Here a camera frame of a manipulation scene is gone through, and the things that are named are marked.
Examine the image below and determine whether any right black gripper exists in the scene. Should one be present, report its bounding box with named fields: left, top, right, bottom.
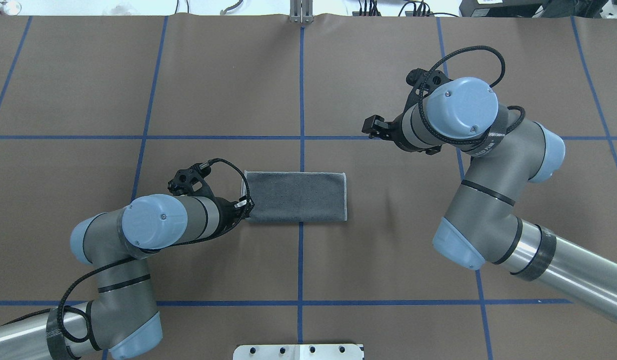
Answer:
left=361, top=113, right=419, bottom=153

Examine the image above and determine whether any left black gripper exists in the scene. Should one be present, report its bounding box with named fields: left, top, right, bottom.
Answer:
left=215, top=196, right=255, bottom=236

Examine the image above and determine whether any pink square towel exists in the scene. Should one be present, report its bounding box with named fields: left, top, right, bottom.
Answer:
left=241, top=171, right=348, bottom=224

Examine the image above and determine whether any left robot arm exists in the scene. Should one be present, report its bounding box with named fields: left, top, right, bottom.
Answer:
left=0, top=194, right=253, bottom=360

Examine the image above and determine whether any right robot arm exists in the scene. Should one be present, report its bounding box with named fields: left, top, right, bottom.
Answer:
left=361, top=73, right=617, bottom=323

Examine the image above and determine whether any black printer box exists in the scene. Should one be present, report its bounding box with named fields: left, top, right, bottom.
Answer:
left=458, top=0, right=551, bottom=18

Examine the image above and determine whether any aluminium frame post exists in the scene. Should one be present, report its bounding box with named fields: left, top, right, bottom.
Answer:
left=289, top=0, right=315, bottom=25

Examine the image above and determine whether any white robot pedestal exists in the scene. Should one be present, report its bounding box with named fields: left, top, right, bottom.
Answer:
left=232, top=343, right=366, bottom=360

